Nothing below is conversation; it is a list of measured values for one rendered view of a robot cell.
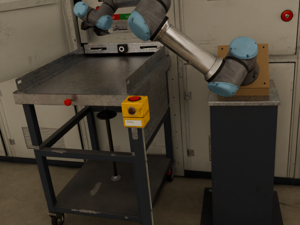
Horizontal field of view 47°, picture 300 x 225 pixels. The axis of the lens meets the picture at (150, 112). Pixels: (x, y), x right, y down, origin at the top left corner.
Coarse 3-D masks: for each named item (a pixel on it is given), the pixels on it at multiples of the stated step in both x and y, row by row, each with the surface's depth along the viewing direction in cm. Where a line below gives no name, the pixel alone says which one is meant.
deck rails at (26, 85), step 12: (60, 60) 199; (72, 60) 212; (156, 60) 190; (36, 72) 177; (48, 72) 187; (60, 72) 193; (144, 72) 170; (24, 84) 168; (36, 84) 174; (132, 84) 154
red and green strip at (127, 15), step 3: (114, 15) 211; (117, 15) 211; (120, 15) 210; (123, 15) 210; (126, 15) 209; (129, 15) 209; (114, 18) 212; (117, 18) 212; (120, 18) 211; (123, 18) 210; (126, 18) 210
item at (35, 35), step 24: (0, 0) 183; (24, 0) 191; (48, 0) 204; (0, 24) 185; (24, 24) 196; (48, 24) 208; (0, 48) 187; (24, 48) 198; (48, 48) 211; (72, 48) 222; (0, 72) 189; (24, 72) 198
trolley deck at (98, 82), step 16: (80, 64) 207; (96, 64) 204; (112, 64) 200; (128, 64) 197; (160, 64) 190; (48, 80) 181; (64, 80) 178; (80, 80) 175; (96, 80) 173; (112, 80) 170; (128, 80) 168; (144, 80) 165; (16, 96) 165; (32, 96) 163; (48, 96) 160; (64, 96) 158; (80, 96) 155; (96, 96) 153; (112, 96) 151
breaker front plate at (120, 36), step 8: (88, 0) 212; (96, 0) 211; (120, 8) 209; (128, 8) 207; (112, 32) 215; (120, 32) 215; (128, 32) 213; (96, 40) 221; (104, 40) 220; (112, 40) 218; (120, 40) 217; (128, 40) 215; (136, 40) 214
